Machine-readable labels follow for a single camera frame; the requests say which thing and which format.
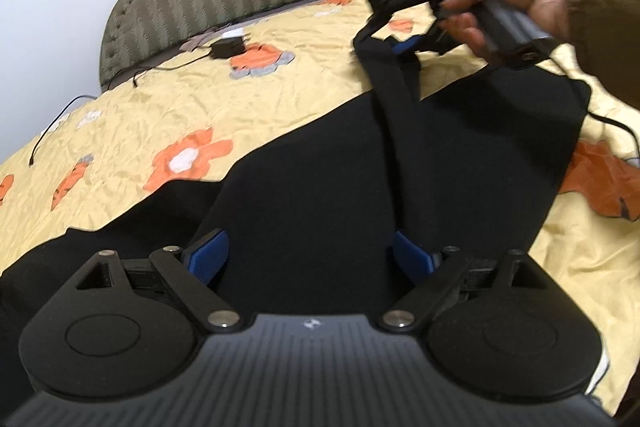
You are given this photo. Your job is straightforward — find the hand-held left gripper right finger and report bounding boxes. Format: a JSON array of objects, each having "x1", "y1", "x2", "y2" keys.
[{"x1": 378, "y1": 231, "x2": 551, "y2": 334}]

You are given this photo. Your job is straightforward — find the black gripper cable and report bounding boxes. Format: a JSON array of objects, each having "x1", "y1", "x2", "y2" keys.
[{"x1": 549, "y1": 56, "x2": 640, "y2": 160}]

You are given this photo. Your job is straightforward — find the yellow carrot printed blanket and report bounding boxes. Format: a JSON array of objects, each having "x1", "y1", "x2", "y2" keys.
[{"x1": 0, "y1": 0, "x2": 640, "y2": 414}]

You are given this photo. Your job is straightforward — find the black power adapter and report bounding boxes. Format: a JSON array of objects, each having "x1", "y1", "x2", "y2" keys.
[{"x1": 210, "y1": 36, "x2": 247, "y2": 60}]

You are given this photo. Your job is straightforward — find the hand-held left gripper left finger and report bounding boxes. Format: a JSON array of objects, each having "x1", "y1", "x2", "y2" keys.
[{"x1": 75, "y1": 229, "x2": 244, "y2": 334}]

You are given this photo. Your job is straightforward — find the person's right forearm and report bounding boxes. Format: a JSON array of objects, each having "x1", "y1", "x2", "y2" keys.
[{"x1": 565, "y1": 0, "x2": 640, "y2": 104}]

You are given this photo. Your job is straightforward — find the black pants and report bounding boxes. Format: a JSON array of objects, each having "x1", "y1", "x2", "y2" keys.
[{"x1": 0, "y1": 14, "x2": 594, "y2": 410}]

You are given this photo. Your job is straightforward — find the black adapter cable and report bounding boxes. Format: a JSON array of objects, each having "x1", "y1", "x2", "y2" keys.
[{"x1": 132, "y1": 51, "x2": 216, "y2": 88}]

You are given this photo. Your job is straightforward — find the person's right hand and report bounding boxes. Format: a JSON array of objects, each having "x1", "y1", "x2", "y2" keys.
[{"x1": 442, "y1": 0, "x2": 572, "y2": 68}]

